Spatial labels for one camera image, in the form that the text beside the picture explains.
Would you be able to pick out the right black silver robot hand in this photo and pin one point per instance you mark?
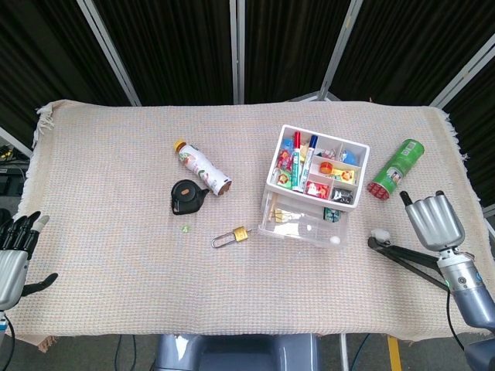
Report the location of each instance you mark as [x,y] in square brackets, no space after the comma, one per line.
[439,222]

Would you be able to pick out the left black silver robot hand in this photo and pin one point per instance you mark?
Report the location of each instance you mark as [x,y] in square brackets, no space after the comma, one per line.
[11,270]

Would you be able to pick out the clear plastic drawer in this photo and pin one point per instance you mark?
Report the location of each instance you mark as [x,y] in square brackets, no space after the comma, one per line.
[294,230]

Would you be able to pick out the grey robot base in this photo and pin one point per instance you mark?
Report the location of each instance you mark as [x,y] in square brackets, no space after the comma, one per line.
[232,353]

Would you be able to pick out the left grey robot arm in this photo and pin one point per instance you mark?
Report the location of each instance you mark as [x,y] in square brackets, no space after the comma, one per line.
[3,322]

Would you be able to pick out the white drawer organizer box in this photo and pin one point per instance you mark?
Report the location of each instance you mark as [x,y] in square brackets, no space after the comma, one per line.
[274,154]

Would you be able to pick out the green chips can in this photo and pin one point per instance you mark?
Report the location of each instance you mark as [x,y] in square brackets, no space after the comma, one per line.
[396,168]

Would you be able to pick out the black and silver cylindrical object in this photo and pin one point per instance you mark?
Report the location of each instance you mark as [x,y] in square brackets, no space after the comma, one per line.
[342,195]

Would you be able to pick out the beige woven tablecloth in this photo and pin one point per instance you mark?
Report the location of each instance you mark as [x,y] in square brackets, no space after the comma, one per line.
[116,270]

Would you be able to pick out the white ping pong ball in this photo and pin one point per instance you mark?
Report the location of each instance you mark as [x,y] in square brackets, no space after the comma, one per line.
[335,240]

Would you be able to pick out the yellow snack packet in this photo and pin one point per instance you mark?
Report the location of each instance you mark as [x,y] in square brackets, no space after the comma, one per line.
[344,174]

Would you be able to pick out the small green box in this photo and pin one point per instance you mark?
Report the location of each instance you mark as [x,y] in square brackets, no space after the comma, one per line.
[332,215]

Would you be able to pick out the blue plastic packet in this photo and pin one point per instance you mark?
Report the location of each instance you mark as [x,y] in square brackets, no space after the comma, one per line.
[349,155]

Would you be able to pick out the orange tape roll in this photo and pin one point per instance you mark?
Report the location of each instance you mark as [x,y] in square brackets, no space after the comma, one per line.
[326,167]

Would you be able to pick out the red snack packet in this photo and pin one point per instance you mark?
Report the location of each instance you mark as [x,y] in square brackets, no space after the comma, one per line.
[317,189]

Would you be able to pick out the small wrapped candy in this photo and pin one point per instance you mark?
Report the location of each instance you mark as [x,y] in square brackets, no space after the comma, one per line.
[330,153]

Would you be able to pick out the blue capped white marker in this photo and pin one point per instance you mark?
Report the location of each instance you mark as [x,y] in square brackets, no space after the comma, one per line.
[309,158]

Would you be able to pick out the red capped green marker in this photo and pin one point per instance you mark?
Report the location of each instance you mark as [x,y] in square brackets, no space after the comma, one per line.
[296,162]

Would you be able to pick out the gold binder clip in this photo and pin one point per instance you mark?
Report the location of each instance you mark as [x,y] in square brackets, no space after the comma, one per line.
[284,215]

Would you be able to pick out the lion print snack packet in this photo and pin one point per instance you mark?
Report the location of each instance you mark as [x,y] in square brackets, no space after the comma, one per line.
[283,178]

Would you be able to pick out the white table leg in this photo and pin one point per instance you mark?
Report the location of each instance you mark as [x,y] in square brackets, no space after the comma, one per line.
[344,353]

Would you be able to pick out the red cartoon snack packets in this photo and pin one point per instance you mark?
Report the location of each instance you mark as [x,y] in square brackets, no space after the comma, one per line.
[285,158]

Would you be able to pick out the wooden clothespin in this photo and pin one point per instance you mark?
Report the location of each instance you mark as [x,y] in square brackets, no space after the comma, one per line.
[273,206]

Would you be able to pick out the brass padlock with long shackle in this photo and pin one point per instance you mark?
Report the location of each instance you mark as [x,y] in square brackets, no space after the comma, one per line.
[240,234]

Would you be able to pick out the drink bottle with yellow cap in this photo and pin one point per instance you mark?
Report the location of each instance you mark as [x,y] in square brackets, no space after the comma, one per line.
[201,170]

